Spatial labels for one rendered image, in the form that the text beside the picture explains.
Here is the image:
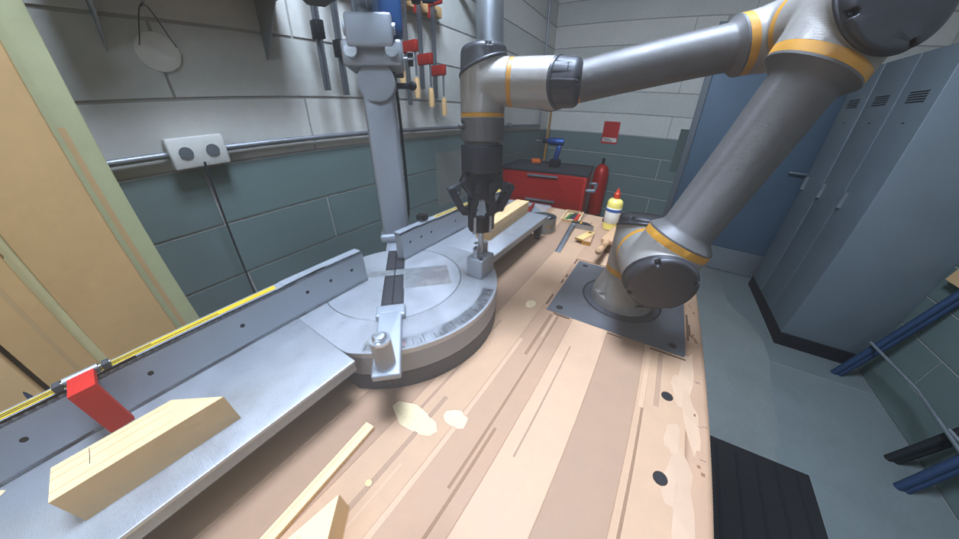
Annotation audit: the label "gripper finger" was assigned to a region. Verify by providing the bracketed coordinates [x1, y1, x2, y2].
[447, 179, 480, 234]
[479, 179, 515, 234]

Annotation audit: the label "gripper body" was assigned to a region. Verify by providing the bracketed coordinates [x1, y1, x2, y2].
[460, 140, 505, 200]

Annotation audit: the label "grey plunger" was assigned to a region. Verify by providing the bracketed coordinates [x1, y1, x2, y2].
[467, 229, 496, 283]

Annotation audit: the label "grey saw upright column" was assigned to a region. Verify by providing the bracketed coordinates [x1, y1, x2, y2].
[338, 0, 412, 244]

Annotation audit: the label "grey round turntable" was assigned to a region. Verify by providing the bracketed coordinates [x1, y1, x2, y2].
[302, 243, 500, 389]

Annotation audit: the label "grey mitre saw body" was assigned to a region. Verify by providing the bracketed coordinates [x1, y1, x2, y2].
[0, 196, 558, 539]

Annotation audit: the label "thin pine strip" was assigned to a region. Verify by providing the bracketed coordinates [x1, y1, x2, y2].
[259, 421, 375, 539]

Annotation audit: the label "pine wedge offcut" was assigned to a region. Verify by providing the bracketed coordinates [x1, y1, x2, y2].
[286, 493, 351, 539]

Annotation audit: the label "thick pine block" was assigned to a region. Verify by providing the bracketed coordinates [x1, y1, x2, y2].
[47, 395, 241, 520]

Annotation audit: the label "red fence stop block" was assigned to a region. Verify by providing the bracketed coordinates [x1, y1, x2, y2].
[65, 366, 137, 434]

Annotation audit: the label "red tool cabinet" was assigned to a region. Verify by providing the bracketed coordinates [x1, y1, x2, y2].
[501, 159, 600, 216]

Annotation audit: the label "steel try square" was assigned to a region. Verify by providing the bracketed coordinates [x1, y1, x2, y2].
[555, 220, 595, 254]

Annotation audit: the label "red bar clamp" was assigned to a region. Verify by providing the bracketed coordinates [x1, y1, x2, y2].
[416, 0, 437, 109]
[431, 0, 450, 118]
[401, 0, 421, 85]

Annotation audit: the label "red fire extinguisher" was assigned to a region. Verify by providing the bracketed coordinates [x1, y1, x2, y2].
[589, 158, 610, 218]

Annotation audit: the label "white glue bottle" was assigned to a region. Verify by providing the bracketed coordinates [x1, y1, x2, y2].
[602, 187, 625, 232]

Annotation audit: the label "grey hanging bar clamp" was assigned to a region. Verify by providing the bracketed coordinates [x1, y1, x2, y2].
[302, 0, 334, 93]
[329, 0, 352, 97]

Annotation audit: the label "blue door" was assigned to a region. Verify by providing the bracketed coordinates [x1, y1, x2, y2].
[672, 73, 849, 257]

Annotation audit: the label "grey round hanging disc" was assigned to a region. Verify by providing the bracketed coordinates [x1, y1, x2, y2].
[133, 2, 184, 75]

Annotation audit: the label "grey locker row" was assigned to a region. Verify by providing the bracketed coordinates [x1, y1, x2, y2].
[751, 41, 959, 356]

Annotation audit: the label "tan plywood sheet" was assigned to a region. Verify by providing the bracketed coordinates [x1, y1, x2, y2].
[0, 41, 179, 413]

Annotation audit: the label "black floor mat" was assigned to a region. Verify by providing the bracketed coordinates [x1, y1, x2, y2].
[709, 436, 831, 539]

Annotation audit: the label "blue long bar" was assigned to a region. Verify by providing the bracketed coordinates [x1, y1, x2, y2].
[830, 290, 959, 377]

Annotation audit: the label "blue and black trolley legs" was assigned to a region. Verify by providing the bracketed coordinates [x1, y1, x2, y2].
[882, 425, 959, 496]

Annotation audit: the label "pine rail blank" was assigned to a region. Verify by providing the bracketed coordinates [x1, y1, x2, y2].
[483, 198, 532, 241]

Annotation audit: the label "grey wall conduit pipe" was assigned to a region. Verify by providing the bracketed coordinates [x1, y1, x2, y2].
[105, 123, 466, 172]

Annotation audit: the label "grey turntable handle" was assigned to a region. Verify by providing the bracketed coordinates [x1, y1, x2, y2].
[366, 305, 406, 382]

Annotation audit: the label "grey square base plate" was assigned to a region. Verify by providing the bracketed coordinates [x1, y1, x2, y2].
[546, 259, 687, 359]

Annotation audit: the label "black socket cable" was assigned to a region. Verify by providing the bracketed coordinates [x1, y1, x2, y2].
[203, 167, 252, 292]

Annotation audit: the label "white double wall socket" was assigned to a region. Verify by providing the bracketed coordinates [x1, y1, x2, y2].
[161, 132, 232, 172]

